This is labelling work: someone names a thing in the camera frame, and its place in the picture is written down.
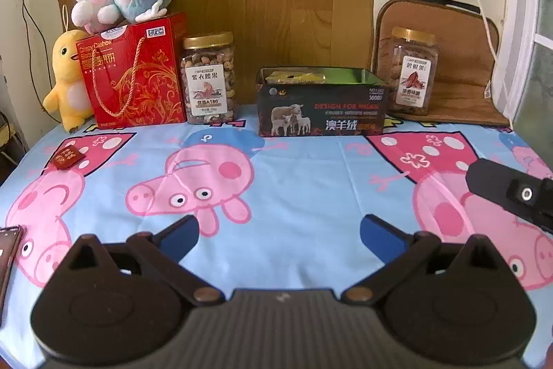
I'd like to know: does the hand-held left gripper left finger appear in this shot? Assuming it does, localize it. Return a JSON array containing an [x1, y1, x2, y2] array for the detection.
[[65, 215, 223, 307]]

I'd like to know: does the white power cable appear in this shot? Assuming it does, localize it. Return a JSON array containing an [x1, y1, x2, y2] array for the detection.
[[449, 0, 515, 123]]

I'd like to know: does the cashew jar with gold lid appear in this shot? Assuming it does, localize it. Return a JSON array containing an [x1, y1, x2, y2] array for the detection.
[[179, 32, 237, 124]]

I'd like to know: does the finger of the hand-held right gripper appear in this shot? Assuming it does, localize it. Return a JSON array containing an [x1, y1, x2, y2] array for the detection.
[[465, 158, 553, 233]]

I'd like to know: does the black tape strip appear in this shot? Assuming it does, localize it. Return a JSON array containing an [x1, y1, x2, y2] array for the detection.
[[405, 0, 482, 14]]

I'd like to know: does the printed cartoon pig blanket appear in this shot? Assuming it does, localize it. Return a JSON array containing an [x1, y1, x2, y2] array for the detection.
[[0, 103, 553, 335]]

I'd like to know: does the thin black cable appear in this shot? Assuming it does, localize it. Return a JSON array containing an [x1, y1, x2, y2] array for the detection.
[[12, 0, 59, 65]]

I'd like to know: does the black tin box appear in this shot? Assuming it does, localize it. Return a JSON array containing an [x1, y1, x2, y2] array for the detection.
[[256, 67, 388, 137]]

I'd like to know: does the red gift box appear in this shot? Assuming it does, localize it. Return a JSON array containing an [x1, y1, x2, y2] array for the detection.
[[76, 12, 188, 130]]

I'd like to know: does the yellow duck plush toy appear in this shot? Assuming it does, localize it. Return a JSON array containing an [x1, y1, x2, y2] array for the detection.
[[42, 29, 93, 133]]

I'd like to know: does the brown seat cushion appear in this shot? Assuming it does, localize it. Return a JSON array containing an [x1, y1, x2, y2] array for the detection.
[[372, 0, 510, 127]]

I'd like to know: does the smartphone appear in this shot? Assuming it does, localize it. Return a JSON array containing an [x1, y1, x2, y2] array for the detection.
[[0, 225, 23, 303]]

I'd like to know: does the window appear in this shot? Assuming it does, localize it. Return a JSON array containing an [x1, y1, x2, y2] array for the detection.
[[493, 0, 553, 179]]

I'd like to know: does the small red snack packet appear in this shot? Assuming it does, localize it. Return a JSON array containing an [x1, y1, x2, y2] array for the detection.
[[53, 146, 86, 171]]

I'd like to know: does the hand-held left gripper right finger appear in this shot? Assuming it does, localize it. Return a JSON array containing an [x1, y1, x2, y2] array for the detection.
[[341, 214, 502, 307]]

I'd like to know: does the pecan jar with gold lid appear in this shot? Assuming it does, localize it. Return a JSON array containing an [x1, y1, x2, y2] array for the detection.
[[387, 27, 439, 116]]

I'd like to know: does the yellow snack packet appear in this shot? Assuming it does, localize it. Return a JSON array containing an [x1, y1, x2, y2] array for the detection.
[[265, 69, 327, 85]]

